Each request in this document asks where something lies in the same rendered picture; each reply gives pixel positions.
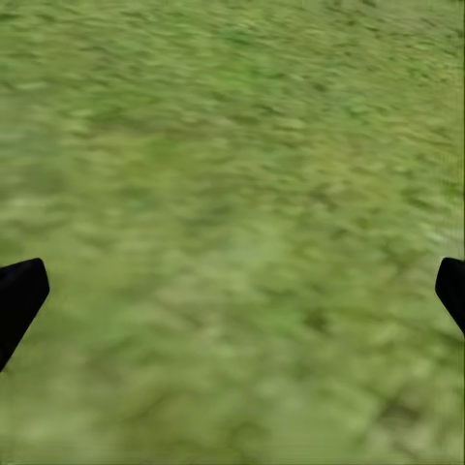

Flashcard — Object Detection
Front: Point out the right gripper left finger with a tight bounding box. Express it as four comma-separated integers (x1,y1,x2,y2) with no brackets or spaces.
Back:
0,258,49,371

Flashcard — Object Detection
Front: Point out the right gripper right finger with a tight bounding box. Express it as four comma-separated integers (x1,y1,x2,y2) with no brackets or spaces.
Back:
434,258,465,333

